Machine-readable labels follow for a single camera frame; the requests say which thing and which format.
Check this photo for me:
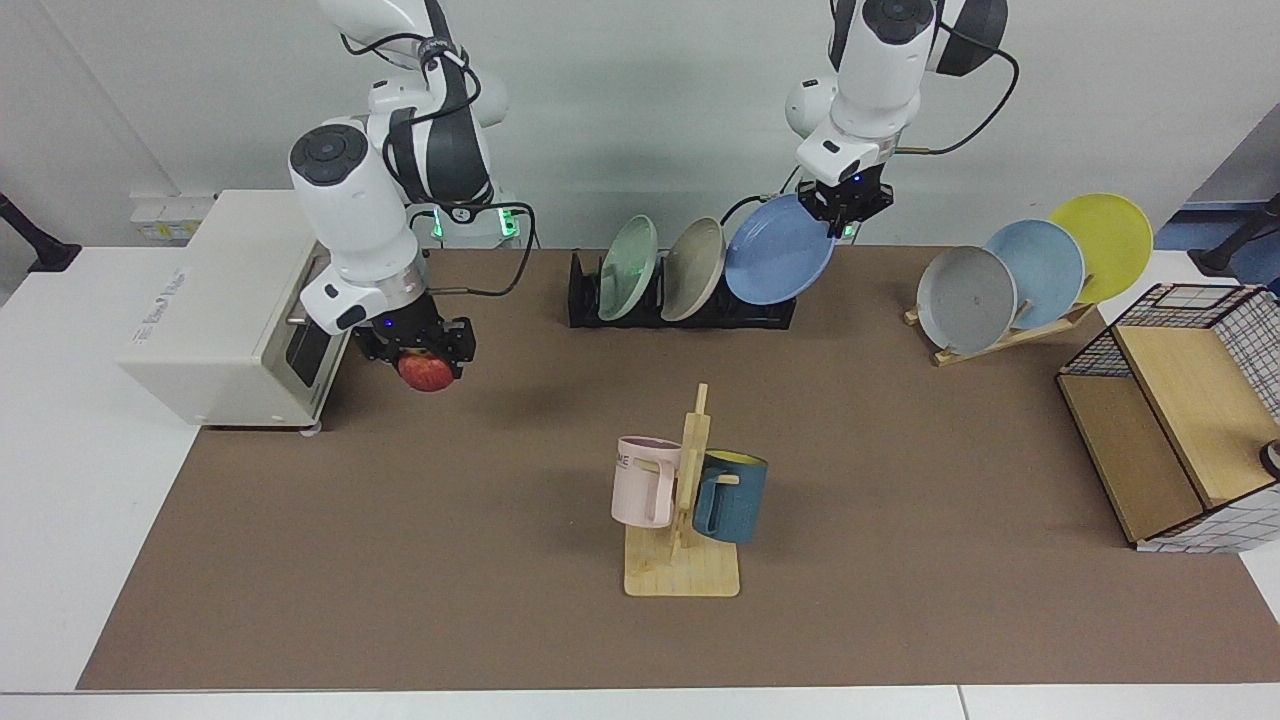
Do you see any grey plate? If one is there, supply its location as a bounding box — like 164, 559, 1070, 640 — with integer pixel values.
916, 246, 1018, 356

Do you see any pale green plate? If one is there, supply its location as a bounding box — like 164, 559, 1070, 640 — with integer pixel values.
598, 215, 659, 322

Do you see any pale toaster oven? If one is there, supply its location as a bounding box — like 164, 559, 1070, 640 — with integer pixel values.
113, 190, 351, 433

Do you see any light blue plate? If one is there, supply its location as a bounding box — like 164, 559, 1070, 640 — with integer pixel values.
985, 219, 1086, 331

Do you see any black stand foot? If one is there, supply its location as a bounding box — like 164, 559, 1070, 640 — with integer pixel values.
1188, 195, 1280, 278
0, 192, 81, 273

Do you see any teal mug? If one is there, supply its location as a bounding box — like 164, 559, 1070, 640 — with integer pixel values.
692, 450, 769, 545

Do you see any wooden cup stand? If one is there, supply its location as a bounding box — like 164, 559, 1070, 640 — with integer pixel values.
624, 383, 741, 598

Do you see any wooden plate rack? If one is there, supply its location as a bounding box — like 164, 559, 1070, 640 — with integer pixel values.
903, 300, 1096, 368

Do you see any red yellow apple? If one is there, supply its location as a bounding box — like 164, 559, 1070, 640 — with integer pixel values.
397, 348, 456, 393

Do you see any beige plate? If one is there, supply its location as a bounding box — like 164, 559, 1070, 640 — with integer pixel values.
660, 217, 726, 323

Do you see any brown table cloth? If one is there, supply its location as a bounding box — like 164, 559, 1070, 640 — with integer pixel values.
77, 245, 1280, 691

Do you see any yellow plate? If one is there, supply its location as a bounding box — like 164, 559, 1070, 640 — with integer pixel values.
1048, 193, 1154, 305

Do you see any white power strip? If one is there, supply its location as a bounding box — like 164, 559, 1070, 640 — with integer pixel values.
130, 195, 219, 243

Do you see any black dish rack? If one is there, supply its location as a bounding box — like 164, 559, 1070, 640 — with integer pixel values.
567, 250, 798, 331

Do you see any pink mug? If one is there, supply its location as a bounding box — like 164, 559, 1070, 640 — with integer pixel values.
611, 436, 684, 529

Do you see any wire basket with wooden floor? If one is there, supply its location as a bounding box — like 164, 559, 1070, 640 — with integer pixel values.
1056, 283, 1280, 554

